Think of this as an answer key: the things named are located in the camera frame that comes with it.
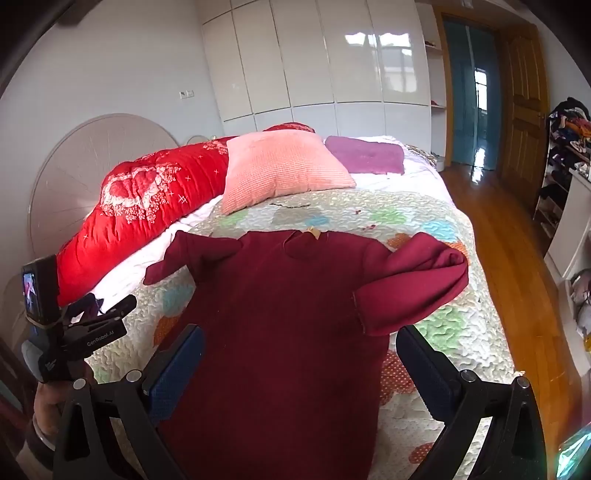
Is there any person's left hand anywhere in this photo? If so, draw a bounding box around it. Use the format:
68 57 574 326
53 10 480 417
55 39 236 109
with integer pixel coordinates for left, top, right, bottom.
33 364 95 439

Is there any dark storage rack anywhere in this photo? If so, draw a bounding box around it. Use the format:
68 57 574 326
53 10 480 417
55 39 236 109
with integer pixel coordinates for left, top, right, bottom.
533 111 591 241

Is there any teal plastic bag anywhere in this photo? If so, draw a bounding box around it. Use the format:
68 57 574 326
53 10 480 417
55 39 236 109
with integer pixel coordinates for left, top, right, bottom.
556 425 591 480

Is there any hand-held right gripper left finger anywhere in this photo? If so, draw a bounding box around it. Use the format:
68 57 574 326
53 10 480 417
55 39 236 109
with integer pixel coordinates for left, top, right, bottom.
53 324 205 480

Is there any white glossy wardrobe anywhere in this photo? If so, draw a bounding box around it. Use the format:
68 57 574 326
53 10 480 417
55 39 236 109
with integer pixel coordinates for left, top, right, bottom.
201 0 432 137

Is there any purple pillow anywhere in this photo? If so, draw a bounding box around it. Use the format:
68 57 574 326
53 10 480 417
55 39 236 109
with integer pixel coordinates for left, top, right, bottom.
324 135 406 175

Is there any wooden door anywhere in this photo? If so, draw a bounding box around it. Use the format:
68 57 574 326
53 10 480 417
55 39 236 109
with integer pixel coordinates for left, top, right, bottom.
499 23 550 208

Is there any patchwork quilt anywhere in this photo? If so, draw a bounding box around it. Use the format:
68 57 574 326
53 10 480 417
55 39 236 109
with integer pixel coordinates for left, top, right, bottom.
85 188 518 480

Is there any round beige headboard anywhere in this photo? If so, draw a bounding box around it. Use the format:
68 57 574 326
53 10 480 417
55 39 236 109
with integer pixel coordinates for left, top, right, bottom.
28 113 181 259

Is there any grey bag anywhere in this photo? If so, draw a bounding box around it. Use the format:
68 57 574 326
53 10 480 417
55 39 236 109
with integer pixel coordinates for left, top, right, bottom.
566 270 591 342

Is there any pink pillow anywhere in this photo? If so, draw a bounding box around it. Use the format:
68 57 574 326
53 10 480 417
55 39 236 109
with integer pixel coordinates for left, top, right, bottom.
221 129 357 216

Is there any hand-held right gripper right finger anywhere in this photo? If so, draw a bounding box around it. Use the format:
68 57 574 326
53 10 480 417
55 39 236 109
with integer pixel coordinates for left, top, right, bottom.
396 324 548 480

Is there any wooden door frame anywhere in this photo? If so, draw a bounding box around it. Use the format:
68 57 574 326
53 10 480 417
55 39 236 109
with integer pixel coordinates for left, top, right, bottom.
434 7 513 171

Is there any red floral comforter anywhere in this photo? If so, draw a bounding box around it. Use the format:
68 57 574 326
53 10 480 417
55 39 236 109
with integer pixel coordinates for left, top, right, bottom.
55 122 317 308

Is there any white open shelf niche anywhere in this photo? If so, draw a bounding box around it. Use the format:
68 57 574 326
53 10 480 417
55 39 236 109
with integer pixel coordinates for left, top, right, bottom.
418 2 448 162

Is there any white cabinet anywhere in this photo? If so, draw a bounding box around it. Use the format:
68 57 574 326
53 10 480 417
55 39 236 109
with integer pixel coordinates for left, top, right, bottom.
545 168 591 278

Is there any person's left forearm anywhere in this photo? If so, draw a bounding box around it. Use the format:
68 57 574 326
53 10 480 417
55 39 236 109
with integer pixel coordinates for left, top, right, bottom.
18 422 58 472

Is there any maroon sweater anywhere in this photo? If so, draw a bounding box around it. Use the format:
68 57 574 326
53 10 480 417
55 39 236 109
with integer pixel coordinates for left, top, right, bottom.
143 229 469 480

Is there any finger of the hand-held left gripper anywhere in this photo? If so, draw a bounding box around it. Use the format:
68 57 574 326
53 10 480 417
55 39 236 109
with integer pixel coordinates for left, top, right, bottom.
61 292 99 324
90 294 125 320

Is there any pile of clothes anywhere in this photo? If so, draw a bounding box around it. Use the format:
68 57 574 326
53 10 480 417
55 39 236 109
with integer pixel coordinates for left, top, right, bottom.
547 97 591 155

